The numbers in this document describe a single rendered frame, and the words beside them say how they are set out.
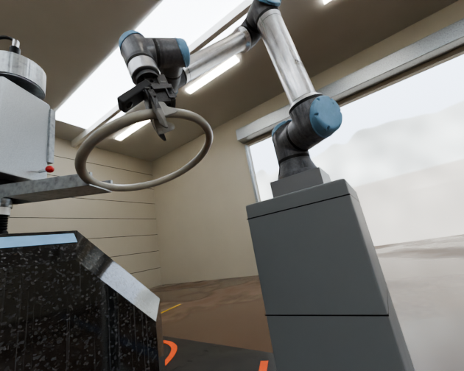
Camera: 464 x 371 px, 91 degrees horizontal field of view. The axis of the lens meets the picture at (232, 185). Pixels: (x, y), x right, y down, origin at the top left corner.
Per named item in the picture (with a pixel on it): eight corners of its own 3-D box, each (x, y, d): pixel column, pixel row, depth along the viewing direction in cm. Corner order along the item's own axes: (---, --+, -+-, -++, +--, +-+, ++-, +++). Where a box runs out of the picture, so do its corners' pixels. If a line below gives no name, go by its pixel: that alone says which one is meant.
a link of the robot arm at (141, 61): (126, 55, 66) (129, 82, 74) (131, 67, 65) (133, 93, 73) (157, 55, 70) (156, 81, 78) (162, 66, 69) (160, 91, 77)
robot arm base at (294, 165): (290, 186, 118) (285, 168, 121) (325, 174, 107) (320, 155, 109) (270, 183, 104) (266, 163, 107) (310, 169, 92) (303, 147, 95)
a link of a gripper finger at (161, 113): (183, 115, 61) (171, 96, 66) (161, 118, 59) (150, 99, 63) (183, 125, 64) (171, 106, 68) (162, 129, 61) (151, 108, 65)
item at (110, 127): (31, 170, 62) (29, 161, 63) (134, 201, 109) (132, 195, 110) (189, 85, 60) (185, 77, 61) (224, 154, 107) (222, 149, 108)
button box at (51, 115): (33, 165, 105) (37, 112, 113) (39, 167, 108) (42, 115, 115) (48, 161, 104) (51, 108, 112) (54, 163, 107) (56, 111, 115)
